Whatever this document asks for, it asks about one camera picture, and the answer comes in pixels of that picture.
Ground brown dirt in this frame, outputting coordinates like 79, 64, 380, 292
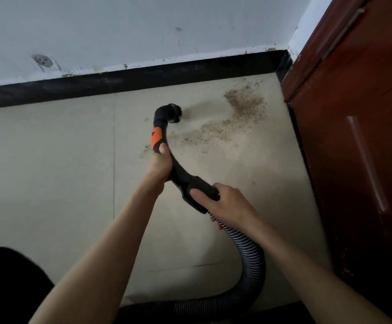
140, 81, 267, 159

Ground black ribbed vacuum hose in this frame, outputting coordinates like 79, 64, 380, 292
115, 103, 267, 324

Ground red-brown wooden door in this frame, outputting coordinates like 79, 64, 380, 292
280, 0, 392, 314

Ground person's left hand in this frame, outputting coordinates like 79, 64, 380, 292
144, 142, 174, 196

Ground person's left forearm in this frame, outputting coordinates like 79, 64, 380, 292
29, 178, 165, 324

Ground person's right hand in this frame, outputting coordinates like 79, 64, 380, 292
189, 182, 267, 240

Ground person's right forearm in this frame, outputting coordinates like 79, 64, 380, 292
256, 222, 392, 324

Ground black baseboard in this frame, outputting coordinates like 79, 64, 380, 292
0, 49, 293, 111

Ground black trousers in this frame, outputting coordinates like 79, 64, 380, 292
0, 247, 55, 324

